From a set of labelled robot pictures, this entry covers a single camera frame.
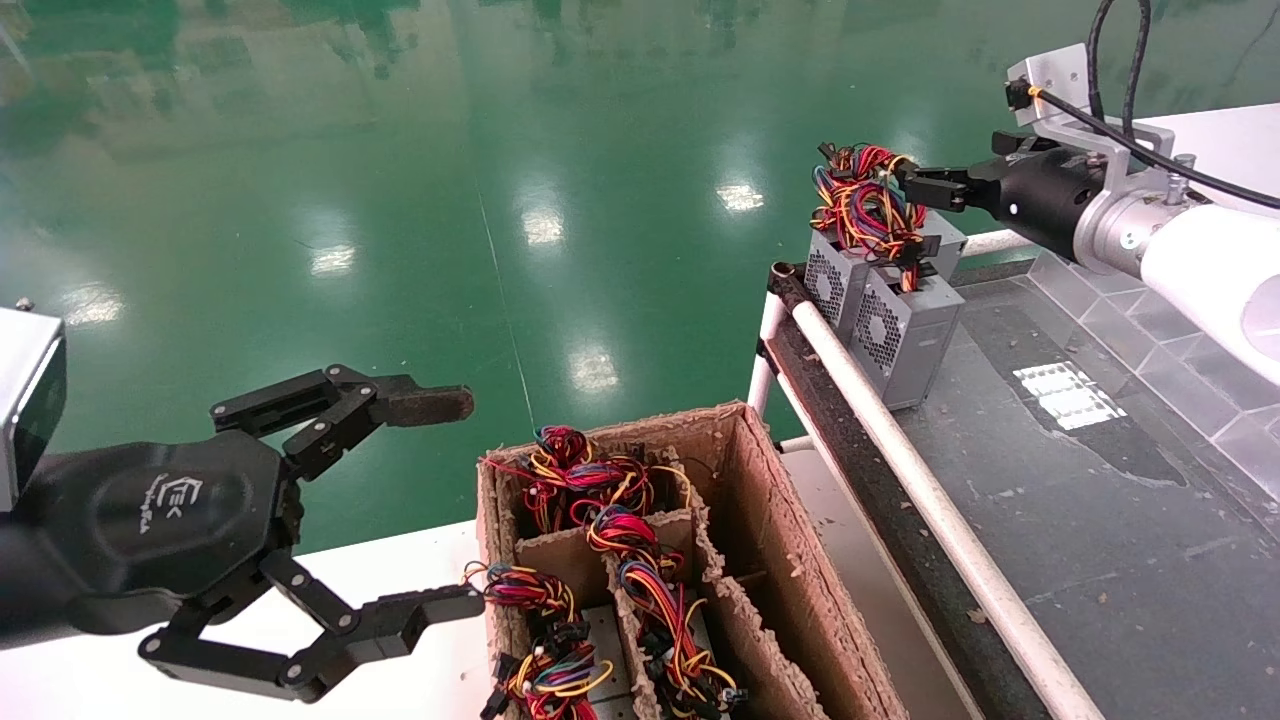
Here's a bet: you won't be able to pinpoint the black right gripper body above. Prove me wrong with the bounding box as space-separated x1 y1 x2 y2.
985 143 1113 263

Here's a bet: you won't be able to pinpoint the thin black cable yellow tag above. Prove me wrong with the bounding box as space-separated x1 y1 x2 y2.
1008 82 1280 211

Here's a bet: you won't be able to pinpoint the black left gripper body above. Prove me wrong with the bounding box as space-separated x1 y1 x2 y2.
0 428 304 643

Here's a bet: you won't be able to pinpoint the power supply with coloured cables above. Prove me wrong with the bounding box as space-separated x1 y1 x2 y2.
585 505 691 563
483 425 693 536
483 605 631 720
615 558 749 720
463 562 579 619

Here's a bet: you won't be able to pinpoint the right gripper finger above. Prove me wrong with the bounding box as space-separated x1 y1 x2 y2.
898 163 991 214
990 128 1051 161

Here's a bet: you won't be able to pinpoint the grey power supply red cables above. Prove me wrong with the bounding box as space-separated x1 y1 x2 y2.
850 143 969 291

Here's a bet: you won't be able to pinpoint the brown cardboard divider box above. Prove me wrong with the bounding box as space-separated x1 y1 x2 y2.
475 400 909 720

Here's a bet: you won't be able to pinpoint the thick black looped cable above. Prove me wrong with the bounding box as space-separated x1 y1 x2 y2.
1087 0 1153 151

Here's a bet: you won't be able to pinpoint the grey power supply with fan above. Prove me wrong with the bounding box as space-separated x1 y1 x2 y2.
853 195 968 413

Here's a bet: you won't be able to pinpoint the white tube cart frame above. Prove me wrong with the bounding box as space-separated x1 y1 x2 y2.
748 228 1106 720

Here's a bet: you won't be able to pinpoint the clear acrylic divider rack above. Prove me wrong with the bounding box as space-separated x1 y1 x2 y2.
1030 250 1280 501

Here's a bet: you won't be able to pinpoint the black foam edge strip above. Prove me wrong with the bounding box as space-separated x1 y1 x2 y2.
768 262 1051 720

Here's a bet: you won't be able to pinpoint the white side table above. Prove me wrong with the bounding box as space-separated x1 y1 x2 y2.
1130 103 1280 201

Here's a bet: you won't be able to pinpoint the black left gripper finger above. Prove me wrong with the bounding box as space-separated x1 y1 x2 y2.
208 363 476 483
138 550 488 704

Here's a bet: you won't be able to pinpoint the dark grey cart mat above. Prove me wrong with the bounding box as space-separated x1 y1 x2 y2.
880 275 1280 720

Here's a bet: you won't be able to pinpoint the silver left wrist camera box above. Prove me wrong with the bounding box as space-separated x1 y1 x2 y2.
0 298 68 513

